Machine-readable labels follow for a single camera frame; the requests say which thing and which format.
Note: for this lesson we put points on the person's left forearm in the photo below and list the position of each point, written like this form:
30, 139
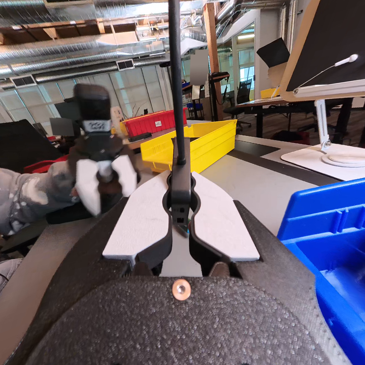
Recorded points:
34, 194

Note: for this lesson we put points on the flat black device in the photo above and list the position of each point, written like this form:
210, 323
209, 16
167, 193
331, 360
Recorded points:
139, 137

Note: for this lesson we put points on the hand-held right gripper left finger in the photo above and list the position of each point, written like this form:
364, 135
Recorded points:
139, 222

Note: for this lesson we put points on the silver ventilation duct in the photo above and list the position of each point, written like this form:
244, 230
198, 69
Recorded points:
71, 50
57, 72

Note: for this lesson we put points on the black standing desk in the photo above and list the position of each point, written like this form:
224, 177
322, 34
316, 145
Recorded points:
215, 97

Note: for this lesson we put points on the red storage bin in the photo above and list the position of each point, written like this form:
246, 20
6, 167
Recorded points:
148, 124

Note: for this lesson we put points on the black tilted monitor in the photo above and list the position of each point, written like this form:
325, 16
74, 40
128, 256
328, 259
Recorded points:
273, 52

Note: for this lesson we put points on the black wood-framed board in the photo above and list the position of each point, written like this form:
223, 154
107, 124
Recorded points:
336, 42

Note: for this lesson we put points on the person's left hand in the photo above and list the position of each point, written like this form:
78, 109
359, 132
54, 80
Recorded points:
111, 191

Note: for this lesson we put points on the wooden post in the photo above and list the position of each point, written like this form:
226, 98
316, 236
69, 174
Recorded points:
212, 42

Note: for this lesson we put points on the small yellow bin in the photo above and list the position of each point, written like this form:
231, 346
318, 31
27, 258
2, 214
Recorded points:
268, 93

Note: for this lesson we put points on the white ceiling vent grille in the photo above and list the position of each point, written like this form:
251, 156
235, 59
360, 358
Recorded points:
24, 80
125, 64

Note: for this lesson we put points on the white tablet stand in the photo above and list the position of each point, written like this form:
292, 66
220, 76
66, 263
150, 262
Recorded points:
308, 158

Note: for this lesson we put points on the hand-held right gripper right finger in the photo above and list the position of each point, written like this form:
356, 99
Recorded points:
222, 225

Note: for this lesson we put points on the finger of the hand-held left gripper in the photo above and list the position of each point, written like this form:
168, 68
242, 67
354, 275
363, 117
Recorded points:
87, 182
127, 175

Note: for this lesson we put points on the blue storage bin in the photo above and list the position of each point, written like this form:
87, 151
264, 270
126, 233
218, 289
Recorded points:
328, 214

